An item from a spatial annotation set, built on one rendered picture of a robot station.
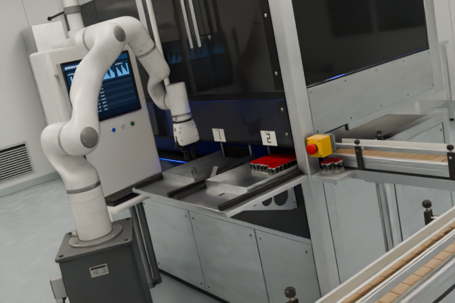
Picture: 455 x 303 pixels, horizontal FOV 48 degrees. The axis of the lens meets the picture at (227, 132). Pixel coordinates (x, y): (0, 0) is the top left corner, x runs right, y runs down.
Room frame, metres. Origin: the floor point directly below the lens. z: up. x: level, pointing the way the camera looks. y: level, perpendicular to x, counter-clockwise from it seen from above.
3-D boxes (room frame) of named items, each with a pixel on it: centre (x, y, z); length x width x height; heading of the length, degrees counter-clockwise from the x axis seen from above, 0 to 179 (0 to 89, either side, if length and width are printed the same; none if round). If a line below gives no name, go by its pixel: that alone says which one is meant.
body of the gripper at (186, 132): (2.18, 0.18, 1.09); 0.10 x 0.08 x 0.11; 126
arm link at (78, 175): (1.76, 0.56, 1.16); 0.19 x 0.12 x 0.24; 51
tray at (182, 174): (2.26, 0.11, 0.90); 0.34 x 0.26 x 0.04; 126
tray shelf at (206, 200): (2.08, 0.07, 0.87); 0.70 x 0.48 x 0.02; 36
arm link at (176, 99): (2.18, 0.18, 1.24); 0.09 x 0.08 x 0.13; 51
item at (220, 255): (3.01, -0.07, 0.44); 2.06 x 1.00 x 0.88; 36
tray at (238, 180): (1.98, -0.09, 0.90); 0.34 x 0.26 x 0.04; 126
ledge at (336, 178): (1.86, -0.37, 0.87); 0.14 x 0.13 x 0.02; 126
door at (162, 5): (2.48, 0.14, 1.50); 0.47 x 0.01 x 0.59; 36
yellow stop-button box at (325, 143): (1.85, -0.33, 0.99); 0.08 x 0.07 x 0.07; 126
